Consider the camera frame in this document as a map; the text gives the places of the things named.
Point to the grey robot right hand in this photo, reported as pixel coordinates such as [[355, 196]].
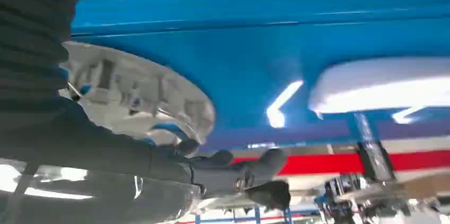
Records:
[[70, 152]]

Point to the robot right arm ribbed sleeve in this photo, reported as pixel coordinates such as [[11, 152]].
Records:
[[31, 39]]

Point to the blue glossy panel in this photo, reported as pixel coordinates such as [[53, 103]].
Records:
[[246, 57]]

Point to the white glossy rounded shell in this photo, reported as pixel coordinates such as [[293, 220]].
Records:
[[379, 85]]

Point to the steel post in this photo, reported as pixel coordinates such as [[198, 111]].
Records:
[[372, 152]]

